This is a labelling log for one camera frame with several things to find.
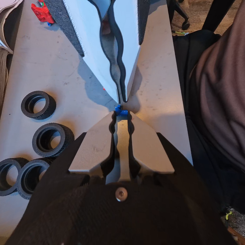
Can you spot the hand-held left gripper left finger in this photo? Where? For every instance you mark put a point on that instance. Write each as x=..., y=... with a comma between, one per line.
x=93, y=151

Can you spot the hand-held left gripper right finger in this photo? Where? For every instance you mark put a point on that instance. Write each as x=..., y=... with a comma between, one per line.
x=151, y=151

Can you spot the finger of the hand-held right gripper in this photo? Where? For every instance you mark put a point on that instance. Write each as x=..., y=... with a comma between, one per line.
x=86, y=28
x=130, y=38

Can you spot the blue pointed brick assembly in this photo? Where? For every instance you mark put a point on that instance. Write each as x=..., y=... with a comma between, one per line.
x=122, y=113

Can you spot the grey desk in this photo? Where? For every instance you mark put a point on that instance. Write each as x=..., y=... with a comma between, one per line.
x=47, y=67

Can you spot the person's right hand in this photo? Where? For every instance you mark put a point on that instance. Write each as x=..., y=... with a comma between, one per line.
x=106, y=27

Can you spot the toy brick car model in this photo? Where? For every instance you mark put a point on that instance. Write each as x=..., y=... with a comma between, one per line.
x=42, y=13

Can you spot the black office chair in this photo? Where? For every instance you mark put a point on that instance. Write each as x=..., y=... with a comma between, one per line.
x=185, y=24

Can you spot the wide black rubber tyre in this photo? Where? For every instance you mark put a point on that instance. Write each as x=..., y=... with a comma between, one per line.
x=35, y=145
x=19, y=185

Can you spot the narrow black rubber tyre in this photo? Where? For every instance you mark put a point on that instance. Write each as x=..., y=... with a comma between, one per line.
x=17, y=166
x=51, y=109

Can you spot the open instruction book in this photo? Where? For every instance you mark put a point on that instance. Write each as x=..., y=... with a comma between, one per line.
x=4, y=67

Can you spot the person's brown shirt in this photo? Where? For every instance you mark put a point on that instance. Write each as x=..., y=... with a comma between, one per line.
x=220, y=86

